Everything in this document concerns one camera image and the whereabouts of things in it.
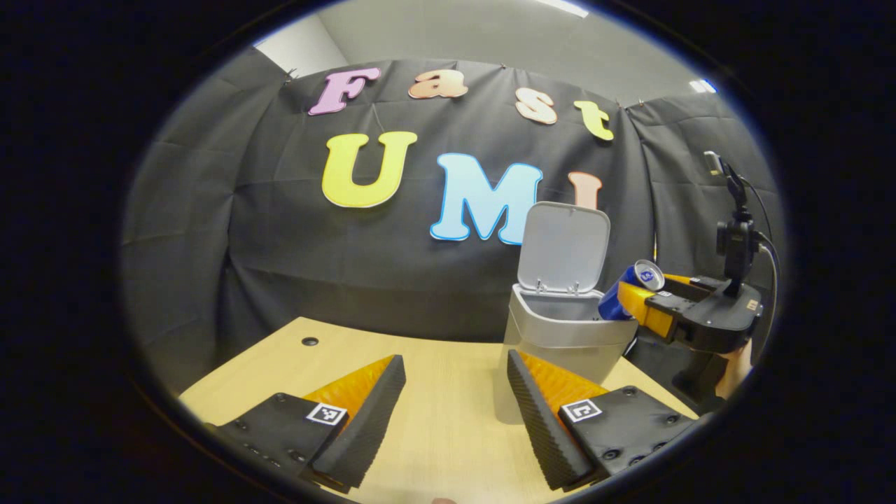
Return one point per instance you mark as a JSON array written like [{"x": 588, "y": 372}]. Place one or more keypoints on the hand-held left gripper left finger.
[{"x": 371, "y": 420}]

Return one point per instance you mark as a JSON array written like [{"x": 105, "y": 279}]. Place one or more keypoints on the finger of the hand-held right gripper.
[
  {"x": 647, "y": 311},
  {"x": 682, "y": 281}
]

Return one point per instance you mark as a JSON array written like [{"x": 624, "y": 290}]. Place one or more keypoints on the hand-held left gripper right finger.
[{"x": 539, "y": 427}]

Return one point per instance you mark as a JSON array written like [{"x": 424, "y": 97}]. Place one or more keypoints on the blue pop can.
[{"x": 619, "y": 294}]

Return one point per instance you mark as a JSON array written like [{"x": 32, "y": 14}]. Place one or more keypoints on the white desktop garbage bin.
[{"x": 560, "y": 245}]

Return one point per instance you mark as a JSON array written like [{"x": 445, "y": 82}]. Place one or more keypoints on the wooden desktop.
[{"x": 448, "y": 392}]

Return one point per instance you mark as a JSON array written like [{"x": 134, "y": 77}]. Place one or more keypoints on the black backdrop cloth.
[{"x": 280, "y": 280}]

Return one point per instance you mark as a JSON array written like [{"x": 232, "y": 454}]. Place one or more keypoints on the small ceiling light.
[{"x": 702, "y": 85}]

